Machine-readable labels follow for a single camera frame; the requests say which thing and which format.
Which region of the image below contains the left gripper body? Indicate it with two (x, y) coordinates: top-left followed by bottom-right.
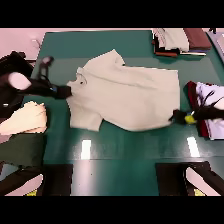
(54, 84), (73, 101)

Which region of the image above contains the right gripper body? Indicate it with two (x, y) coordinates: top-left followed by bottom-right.
(169, 109), (198, 126)

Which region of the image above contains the cream T-shirt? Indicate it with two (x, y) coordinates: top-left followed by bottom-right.
(65, 48), (182, 133)

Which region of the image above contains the cream garment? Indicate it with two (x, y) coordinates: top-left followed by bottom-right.
(0, 100), (48, 136)

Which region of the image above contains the orange garment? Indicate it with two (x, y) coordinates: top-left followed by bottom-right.
(154, 50), (181, 58)

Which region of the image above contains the dark green garment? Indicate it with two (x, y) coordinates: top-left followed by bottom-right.
(0, 133), (47, 169)

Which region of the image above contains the brown garment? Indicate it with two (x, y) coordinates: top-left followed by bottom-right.
(183, 28), (213, 52)

